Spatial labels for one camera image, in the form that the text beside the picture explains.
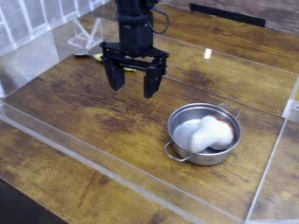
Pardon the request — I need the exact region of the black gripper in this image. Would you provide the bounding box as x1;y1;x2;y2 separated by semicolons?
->
101;21;170;99

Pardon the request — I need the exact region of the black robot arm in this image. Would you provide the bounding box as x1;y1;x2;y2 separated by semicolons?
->
101;0;170;98

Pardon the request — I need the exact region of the silver metal pot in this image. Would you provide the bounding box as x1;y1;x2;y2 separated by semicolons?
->
163;103;242;165

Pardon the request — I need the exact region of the white red toy mushroom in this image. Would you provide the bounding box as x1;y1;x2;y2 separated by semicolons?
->
190;115;234;153

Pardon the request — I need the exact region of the yellow green toy vegetable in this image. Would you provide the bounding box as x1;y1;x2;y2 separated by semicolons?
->
94;53;137;72

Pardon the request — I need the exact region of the black bar on table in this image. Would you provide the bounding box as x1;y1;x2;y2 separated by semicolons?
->
190;3;268;27

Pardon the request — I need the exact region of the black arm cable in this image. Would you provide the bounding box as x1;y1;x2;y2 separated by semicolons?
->
146;3;173;35

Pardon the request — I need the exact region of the clear acrylic enclosure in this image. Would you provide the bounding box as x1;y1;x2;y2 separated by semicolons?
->
0;24;299;224

